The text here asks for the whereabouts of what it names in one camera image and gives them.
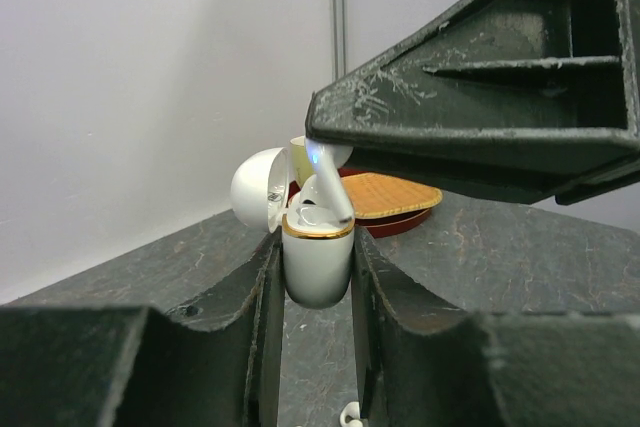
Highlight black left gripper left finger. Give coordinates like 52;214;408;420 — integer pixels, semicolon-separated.
1;233;284;426

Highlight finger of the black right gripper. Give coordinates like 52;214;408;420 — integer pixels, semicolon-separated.
305;0;639;205

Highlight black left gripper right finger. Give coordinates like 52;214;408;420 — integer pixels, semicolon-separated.
351;229;639;426

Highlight white earbud charging case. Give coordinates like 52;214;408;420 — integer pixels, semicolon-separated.
230;148;355;310

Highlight white stem earbud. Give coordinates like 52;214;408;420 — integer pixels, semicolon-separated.
299;174;329;208
305;138;354;223

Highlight white clip earbud left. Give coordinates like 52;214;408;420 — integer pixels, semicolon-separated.
339;401;364;427

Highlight dark red round tray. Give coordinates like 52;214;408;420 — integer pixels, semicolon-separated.
287;166;431;240

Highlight woven bamboo mat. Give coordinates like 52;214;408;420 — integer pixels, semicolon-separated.
341;172;443;219

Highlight pale yellow mug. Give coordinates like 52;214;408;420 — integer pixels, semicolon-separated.
289;136;315;188

